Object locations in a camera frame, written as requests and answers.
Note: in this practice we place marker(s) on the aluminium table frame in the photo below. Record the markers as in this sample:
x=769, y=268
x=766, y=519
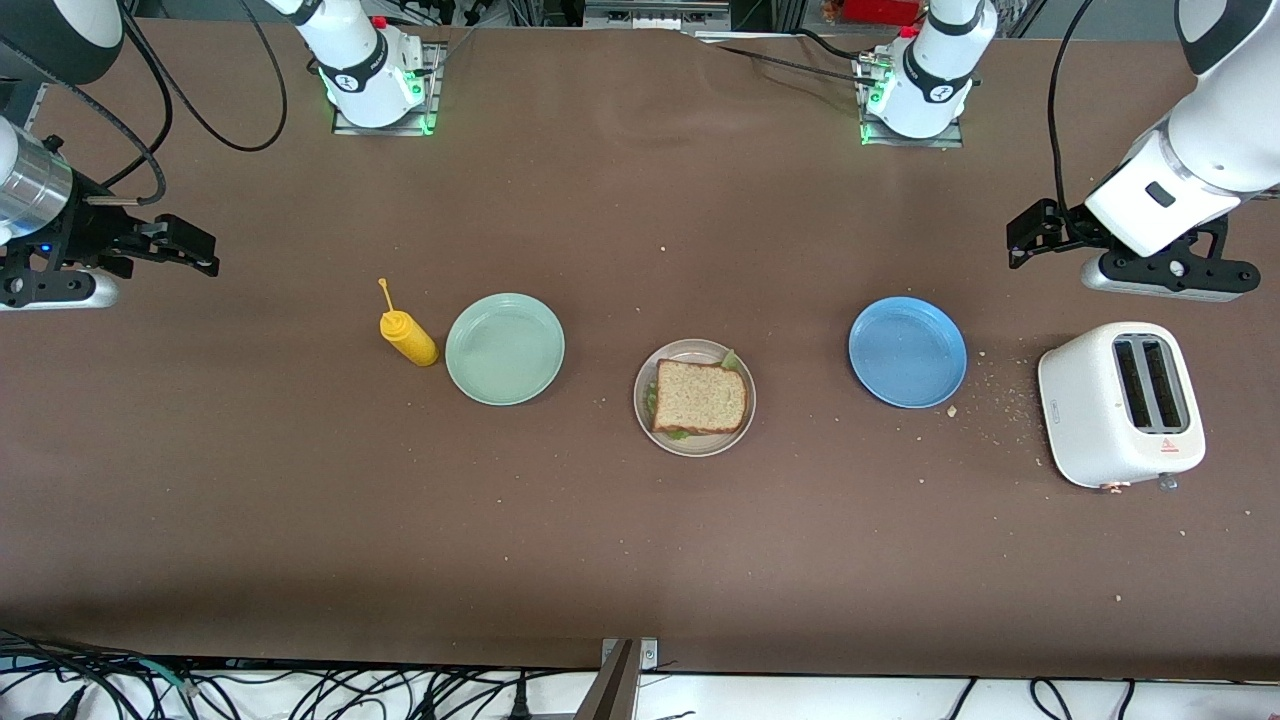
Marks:
x=36, y=102

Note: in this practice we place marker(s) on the brown bread slice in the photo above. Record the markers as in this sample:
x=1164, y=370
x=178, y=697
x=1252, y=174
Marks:
x=700, y=400

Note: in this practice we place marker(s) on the yellow squeeze bottle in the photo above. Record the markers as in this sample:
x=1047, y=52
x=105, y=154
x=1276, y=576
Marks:
x=410, y=340

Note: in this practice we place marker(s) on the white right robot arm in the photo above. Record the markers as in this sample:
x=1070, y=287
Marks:
x=360, y=60

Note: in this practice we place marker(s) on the small metal bracket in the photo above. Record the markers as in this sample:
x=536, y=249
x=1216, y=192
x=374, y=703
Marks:
x=650, y=655

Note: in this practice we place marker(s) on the blue plate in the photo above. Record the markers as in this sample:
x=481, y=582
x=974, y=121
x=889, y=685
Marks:
x=905, y=350

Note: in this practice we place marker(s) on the green lettuce leaf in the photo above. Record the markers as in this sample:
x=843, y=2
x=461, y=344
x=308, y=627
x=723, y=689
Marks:
x=732, y=358

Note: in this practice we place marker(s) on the red box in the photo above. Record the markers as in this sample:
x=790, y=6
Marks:
x=880, y=10

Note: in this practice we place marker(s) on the pale green plate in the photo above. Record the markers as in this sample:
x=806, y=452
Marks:
x=505, y=350

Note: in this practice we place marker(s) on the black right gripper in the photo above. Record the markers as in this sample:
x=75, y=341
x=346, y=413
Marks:
x=88, y=238

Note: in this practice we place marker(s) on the beige plate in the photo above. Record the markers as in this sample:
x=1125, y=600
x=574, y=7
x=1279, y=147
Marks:
x=700, y=447

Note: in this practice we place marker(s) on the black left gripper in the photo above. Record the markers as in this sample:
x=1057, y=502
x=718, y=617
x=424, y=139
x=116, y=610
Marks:
x=1070, y=226

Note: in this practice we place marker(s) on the white toaster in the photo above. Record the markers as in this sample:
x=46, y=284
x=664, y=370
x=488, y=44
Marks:
x=1085, y=400

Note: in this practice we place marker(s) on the grey metal equipment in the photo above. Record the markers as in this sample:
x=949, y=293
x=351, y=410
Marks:
x=650, y=18

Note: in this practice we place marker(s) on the grey metal bar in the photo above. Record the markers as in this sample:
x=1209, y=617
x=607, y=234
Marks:
x=610, y=695

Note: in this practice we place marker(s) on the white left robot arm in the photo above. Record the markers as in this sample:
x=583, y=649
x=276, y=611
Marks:
x=1200, y=160

